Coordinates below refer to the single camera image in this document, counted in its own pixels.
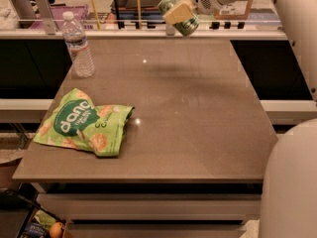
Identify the cardboard box with label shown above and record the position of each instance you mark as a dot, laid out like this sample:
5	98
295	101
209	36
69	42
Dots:
234	11

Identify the orange fruit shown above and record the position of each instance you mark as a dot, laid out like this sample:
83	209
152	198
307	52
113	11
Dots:
56	230

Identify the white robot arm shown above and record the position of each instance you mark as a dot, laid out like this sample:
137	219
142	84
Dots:
289	200

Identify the box of snacks on floor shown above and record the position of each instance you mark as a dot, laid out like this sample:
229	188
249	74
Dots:
38	226

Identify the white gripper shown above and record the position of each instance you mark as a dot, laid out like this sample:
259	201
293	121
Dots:
184	11

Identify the clear plastic water bottle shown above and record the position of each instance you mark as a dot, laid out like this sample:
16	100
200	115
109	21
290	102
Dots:
77	44

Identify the grey table drawer unit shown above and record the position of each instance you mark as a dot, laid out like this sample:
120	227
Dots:
155	210

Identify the green soda can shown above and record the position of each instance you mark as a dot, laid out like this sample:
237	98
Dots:
185	28

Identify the glass railing with metal posts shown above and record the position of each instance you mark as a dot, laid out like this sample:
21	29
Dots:
104	26

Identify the green chips bag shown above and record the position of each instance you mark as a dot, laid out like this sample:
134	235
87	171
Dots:
78	124

